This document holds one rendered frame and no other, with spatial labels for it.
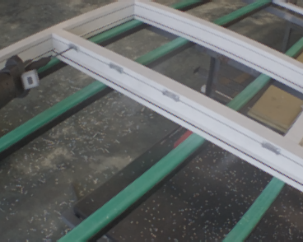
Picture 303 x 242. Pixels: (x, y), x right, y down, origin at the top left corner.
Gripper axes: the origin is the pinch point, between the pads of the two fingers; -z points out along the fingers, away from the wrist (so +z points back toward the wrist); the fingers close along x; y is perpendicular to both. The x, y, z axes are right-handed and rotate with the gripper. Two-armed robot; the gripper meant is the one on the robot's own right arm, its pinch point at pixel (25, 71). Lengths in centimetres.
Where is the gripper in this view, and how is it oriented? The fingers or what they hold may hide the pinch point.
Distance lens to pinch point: 113.5
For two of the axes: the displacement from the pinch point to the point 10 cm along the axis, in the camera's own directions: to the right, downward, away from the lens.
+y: -9.3, 0.1, 3.7
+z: -3.2, 4.6, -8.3
